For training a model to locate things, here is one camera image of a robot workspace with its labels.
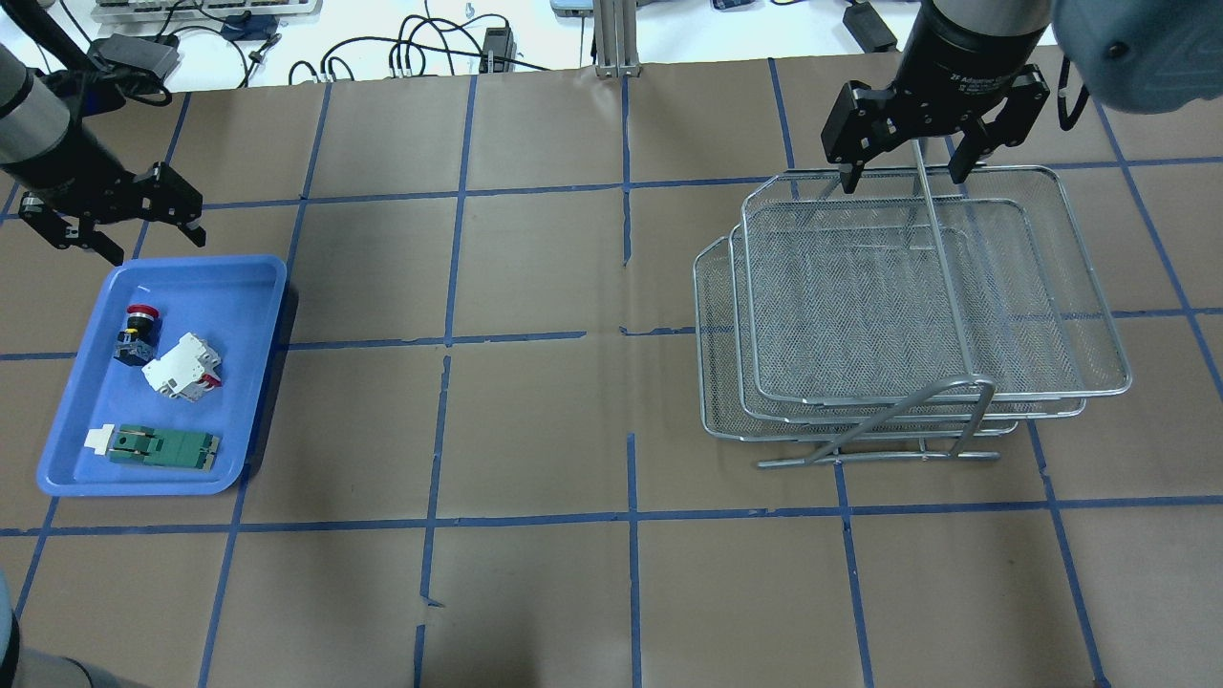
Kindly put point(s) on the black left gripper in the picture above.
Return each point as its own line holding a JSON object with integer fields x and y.
{"x": 78, "y": 170}

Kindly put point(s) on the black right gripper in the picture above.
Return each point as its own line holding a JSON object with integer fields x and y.
{"x": 960, "y": 53}

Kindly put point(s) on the red emergency stop button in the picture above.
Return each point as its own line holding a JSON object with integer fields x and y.
{"x": 137, "y": 342}

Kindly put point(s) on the silver mesh top tray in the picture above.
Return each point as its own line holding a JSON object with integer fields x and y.
{"x": 1033, "y": 307}

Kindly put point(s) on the silver mesh tray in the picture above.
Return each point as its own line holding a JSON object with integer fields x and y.
{"x": 732, "y": 408}
{"x": 834, "y": 327}
{"x": 1033, "y": 307}

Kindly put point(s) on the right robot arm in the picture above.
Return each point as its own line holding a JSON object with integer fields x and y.
{"x": 967, "y": 70}

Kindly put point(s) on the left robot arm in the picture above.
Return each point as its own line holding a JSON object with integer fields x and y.
{"x": 45, "y": 142}

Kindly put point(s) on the white circuit breaker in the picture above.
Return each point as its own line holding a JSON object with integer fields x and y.
{"x": 185, "y": 372}

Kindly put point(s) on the black power adapter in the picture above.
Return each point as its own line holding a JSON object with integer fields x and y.
{"x": 867, "y": 28}

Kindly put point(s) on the green terminal block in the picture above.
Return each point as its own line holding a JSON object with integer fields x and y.
{"x": 164, "y": 448}

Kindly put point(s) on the silver mesh middle tray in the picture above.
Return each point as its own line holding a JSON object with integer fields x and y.
{"x": 834, "y": 327}

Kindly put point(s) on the silver mesh bottom tray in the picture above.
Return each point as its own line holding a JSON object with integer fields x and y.
{"x": 732, "y": 408}

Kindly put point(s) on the silver wire shelf frame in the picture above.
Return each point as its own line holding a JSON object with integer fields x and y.
{"x": 801, "y": 214}

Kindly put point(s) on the aluminium profile post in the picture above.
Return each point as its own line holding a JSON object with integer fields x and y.
{"x": 615, "y": 39}

